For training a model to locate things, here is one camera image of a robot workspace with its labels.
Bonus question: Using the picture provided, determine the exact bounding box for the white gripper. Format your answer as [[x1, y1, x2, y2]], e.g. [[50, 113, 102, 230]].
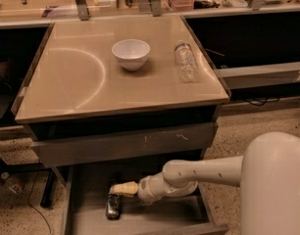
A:
[[110, 176, 157, 205]]

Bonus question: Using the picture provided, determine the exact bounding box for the silver redbull can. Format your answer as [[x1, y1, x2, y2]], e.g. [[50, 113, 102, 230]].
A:
[[105, 194, 121, 219]]

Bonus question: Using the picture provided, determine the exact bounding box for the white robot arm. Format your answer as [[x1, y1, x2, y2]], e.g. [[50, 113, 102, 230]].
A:
[[110, 132, 300, 235]]

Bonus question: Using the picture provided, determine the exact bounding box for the open middle drawer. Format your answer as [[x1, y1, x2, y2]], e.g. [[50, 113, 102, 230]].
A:
[[61, 153, 228, 235]]

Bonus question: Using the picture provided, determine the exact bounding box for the closed top drawer front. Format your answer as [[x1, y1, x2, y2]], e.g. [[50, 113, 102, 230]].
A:
[[31, 122, 218, 167]]

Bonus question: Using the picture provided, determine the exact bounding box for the grey drawer cabinet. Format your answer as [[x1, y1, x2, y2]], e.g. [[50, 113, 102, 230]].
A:
[[13, 16, 228, 228]]

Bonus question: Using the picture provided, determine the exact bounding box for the small bottle on floor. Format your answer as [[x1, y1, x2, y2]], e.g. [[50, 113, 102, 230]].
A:
[[1, 172, 25, 194]]

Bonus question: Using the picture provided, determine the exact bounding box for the white ceramic bowl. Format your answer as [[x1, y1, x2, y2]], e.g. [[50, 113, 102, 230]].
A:
[[112, 39, 150, 71]]

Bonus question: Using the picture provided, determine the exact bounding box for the clear plastic bottle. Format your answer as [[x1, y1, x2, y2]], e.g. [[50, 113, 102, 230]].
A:
[[175, 40, 198, 82]]

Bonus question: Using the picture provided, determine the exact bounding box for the black floor cable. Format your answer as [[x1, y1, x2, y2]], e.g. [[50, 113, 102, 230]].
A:
[[26, 169, 54, 235]]

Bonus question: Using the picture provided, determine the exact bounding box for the grey metal shelf rail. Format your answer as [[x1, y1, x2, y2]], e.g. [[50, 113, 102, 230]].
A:
[[215, 62, 300, 89]]

